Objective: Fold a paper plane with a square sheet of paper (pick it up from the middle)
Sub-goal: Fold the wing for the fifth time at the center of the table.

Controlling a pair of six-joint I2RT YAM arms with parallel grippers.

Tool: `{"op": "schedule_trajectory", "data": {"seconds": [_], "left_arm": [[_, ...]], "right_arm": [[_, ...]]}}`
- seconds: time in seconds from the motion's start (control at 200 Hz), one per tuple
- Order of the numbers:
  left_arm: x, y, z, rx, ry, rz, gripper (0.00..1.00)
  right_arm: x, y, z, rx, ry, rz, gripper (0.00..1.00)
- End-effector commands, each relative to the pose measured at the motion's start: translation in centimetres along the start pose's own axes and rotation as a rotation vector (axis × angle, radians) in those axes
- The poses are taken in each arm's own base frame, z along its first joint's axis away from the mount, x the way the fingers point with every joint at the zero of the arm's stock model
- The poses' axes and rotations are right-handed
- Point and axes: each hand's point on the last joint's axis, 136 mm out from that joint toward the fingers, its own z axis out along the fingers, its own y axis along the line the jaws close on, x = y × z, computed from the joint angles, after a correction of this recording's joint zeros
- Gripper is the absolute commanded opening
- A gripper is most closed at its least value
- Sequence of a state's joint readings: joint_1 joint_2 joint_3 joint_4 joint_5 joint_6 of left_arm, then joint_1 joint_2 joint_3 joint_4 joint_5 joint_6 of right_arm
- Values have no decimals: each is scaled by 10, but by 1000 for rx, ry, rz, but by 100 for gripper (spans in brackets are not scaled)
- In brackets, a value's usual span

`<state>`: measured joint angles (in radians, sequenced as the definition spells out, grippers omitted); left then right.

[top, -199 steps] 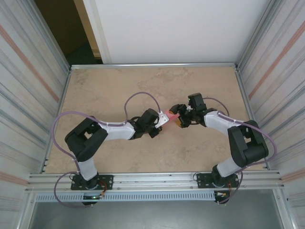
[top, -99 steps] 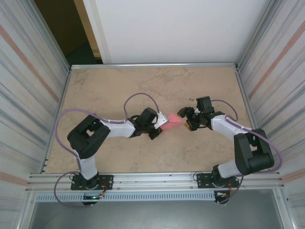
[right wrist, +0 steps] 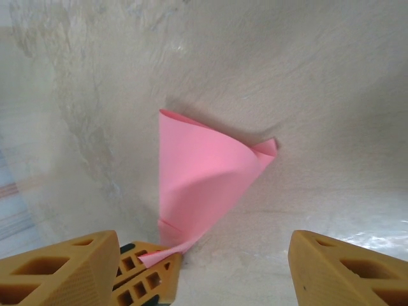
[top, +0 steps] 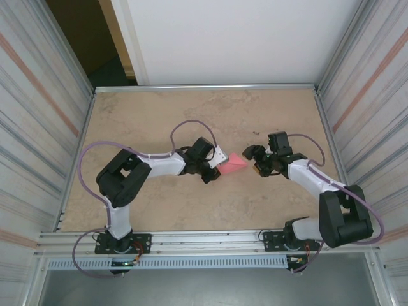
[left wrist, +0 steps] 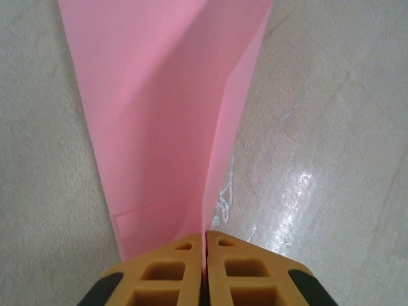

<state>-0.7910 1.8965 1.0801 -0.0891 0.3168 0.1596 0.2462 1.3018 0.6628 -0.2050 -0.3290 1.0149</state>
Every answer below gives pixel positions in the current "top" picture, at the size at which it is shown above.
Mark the pink cloth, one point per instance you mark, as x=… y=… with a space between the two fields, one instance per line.
x=232 y=164

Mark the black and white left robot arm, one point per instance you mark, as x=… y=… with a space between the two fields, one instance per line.
x=121 y=181

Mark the aluminium table side rail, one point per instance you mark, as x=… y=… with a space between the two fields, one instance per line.
x=85 y=127
x=328 y=127

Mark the wide aluminium mounting rail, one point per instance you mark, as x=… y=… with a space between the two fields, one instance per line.
x=207 y=239

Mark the long aluminium table edge rail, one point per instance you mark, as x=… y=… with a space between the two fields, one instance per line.
x=207 y=87

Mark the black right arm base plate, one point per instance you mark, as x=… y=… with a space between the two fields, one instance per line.
x=271 y=242

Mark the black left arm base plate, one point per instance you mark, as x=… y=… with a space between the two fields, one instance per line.
x=143 y=243

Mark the aluminium corner post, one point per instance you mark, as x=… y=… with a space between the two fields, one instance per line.
x=65 y=48
x=345 y=48

